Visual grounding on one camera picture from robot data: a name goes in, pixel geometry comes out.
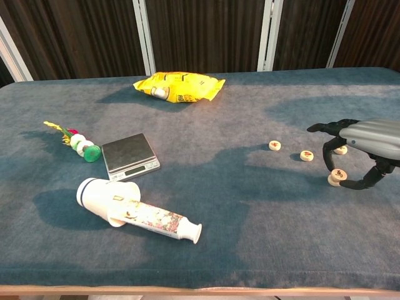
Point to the white metal partition post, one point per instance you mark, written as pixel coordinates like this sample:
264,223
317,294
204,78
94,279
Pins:
12,59
268,34
144,37
340,34

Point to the floral toothpaste tube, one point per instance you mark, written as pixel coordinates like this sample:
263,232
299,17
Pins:
156,218

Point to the yellow snack bag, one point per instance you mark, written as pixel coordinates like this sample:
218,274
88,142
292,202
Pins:
187,87

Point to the blue table cloth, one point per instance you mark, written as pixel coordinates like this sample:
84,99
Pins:
218,125

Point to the silver digital kitchen scale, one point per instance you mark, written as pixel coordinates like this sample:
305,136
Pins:
128,153

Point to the black-lettered wooden chess piece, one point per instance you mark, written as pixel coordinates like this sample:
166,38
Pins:
333,182
342,151
339,174

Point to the white cup dark stripe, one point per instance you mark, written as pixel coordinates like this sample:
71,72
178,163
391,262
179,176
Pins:
93,195

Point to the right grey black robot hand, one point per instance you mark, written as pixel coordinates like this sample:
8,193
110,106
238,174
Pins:
375,134

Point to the red-lettered wooden chess piece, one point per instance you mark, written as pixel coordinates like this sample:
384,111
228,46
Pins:
307,155
275,145

